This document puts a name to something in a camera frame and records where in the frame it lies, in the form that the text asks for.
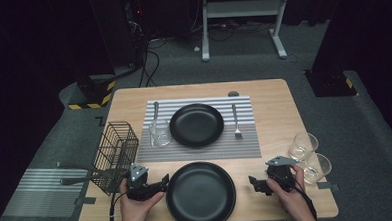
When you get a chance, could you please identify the right hand-held gripper cable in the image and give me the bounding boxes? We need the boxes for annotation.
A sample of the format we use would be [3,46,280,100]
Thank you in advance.
[286,178,318,221]

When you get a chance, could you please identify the grey striped placemat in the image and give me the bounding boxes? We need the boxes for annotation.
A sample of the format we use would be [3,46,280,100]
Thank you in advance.
[134,95,263,164]
[4,165,92,221]

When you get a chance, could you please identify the grey tape strip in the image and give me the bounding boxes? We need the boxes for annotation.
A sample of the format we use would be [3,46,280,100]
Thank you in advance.
[75,196,97,206]
[316,180,341,193]

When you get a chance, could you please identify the black yellow striped stand base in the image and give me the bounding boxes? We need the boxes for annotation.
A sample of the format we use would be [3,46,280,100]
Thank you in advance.
[303,66,360,100]
[65,73,118,111]

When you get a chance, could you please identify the grey table knife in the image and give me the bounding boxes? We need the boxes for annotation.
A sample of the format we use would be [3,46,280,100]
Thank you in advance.
[149,100,162,140]

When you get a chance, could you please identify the clear drinking glass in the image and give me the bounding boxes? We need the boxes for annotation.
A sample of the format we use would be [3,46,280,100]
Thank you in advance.
[287,131,320,162]
[299,152,333,186]
[147,119,174,149]

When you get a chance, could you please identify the person's right hand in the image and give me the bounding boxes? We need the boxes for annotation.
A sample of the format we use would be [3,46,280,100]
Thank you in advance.
[265,164,312,216]

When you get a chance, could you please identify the white desk frame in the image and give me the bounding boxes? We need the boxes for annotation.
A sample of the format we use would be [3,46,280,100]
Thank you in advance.
[198,0,295,63]

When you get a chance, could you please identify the black equipment rack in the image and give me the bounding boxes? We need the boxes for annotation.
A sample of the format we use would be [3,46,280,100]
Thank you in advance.
[88,0,150,71]

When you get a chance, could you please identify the left hand-held gripper cable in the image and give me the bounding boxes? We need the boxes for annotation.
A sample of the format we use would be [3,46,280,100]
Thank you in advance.
[107,192,130,221]

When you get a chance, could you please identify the black wire cutlery basket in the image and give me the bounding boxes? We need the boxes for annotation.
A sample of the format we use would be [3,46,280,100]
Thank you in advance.
[87,120,143,197]

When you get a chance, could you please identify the person's left hand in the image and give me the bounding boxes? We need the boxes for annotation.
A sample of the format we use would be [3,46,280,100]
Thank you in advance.
[118,176,167,221]

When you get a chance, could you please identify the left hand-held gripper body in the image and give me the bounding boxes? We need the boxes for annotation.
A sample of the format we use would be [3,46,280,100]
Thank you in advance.
[125,161,156,202]

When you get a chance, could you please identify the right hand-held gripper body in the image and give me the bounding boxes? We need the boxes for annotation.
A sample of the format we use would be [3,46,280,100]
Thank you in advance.
[265,154,301,193]

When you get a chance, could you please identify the hand-held gripper cable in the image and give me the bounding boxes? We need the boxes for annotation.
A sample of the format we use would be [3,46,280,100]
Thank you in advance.
[107,192,130,221]
[286,178,318,221]

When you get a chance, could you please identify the black floor cables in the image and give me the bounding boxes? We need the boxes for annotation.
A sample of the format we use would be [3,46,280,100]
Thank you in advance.
[136,35,163,89]

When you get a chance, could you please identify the dark grey utensil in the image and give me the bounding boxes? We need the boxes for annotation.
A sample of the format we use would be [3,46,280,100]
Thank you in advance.
[56,158,113,180]
[60,173,103,186]

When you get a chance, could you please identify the grey fork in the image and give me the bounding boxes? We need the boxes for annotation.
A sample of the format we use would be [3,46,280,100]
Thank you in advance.
[231,103,243,141]

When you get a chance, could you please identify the black plate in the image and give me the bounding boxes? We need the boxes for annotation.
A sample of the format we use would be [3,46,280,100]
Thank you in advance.
[163,160,238,221]
[168,101,226,150]

